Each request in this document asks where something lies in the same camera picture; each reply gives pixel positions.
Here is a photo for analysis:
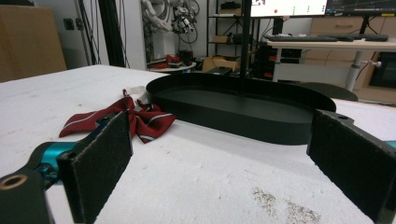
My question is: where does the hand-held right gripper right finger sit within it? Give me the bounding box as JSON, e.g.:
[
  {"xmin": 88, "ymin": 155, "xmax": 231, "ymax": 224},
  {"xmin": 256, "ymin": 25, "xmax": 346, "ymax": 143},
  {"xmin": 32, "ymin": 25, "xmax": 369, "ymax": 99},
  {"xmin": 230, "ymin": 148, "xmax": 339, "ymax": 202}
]
[{"xmin": 306, "ymin": 108, "xmax": 396, "ymax": 224}]

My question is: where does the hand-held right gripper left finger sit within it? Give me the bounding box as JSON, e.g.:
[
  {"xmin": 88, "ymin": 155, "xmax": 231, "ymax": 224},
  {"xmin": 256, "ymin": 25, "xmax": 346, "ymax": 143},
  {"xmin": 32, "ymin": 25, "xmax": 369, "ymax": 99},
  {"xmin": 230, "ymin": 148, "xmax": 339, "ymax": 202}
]
[{"xmin": 56, "ymin": 110, "xmax": 134, "ymax": 224}]

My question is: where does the red striped bow tie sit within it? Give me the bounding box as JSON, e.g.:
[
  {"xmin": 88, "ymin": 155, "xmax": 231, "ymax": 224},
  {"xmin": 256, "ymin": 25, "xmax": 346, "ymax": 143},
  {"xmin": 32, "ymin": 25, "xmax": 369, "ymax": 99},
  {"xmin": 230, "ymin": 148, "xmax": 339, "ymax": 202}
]
[{"xmin": 58, "ymin": 89, "xmax": 177, "ymax": 145}]

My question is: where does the black oval tray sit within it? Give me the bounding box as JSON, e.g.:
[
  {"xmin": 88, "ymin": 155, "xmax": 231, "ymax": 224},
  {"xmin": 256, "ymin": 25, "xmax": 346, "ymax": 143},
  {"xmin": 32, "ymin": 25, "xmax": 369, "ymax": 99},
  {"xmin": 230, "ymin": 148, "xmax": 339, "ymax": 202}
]
[{"xmin": 145, "ymin": 0, "xmax": 337, "ymax": 146}]

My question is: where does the black round stand base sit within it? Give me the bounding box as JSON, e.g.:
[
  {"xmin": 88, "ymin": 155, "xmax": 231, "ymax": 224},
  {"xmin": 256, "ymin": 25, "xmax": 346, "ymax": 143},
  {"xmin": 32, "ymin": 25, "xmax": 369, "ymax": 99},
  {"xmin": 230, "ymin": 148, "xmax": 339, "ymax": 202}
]
[{"xmin": 295, "ymin": 81, "xmax": 359, "ymax": 103}]

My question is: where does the white desk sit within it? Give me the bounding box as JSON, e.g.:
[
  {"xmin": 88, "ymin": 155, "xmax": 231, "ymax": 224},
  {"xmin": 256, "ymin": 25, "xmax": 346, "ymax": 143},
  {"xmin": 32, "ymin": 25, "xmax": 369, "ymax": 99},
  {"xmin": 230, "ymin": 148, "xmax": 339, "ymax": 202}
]
[{"xmin": 266, "ymin": 38, "xmax": 396, "ymax": 91}]

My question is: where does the round white table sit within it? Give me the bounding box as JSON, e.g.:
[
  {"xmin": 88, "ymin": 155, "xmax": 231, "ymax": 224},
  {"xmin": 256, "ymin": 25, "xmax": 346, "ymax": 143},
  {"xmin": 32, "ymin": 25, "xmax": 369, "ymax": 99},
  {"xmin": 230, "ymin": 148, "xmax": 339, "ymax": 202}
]
[{"xmin": 147, "ymin": 61, "xmax": 198, "ymax": 74}]

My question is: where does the black keyboard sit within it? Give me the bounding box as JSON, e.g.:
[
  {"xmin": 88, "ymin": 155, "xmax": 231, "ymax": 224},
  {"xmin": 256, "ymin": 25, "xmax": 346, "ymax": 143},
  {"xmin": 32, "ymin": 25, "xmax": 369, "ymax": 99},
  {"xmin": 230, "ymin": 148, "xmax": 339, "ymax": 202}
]
[{"xmin": 264, "ymin": 35, "xmax": 339, "ymax": 43}]

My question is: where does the dark computer monitor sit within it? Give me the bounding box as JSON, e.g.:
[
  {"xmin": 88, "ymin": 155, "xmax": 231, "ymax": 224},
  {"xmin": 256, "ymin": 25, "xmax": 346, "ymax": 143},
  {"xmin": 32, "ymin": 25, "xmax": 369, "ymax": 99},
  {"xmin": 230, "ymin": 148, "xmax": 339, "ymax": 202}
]
[{"xmin": 325, "ymin": 0, "xmax": 396, "ymax": 18}]

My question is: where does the open cardboard box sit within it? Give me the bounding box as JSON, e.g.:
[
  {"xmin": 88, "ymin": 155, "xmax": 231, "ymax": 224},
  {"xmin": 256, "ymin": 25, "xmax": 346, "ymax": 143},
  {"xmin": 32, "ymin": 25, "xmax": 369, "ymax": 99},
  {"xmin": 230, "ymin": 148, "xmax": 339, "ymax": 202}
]
[{"xmin": 201, "ymin": 55, "xmax": 241, "ymax": 73}]

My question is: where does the black metal shelf rack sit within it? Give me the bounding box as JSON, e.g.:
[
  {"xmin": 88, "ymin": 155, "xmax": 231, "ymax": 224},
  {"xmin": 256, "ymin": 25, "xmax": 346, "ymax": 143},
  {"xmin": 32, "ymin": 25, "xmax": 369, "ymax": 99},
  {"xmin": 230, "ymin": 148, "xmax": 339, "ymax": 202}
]
[{"xmin": 205, "ymin": 0, "xmax": 260, "ymax": 59}]

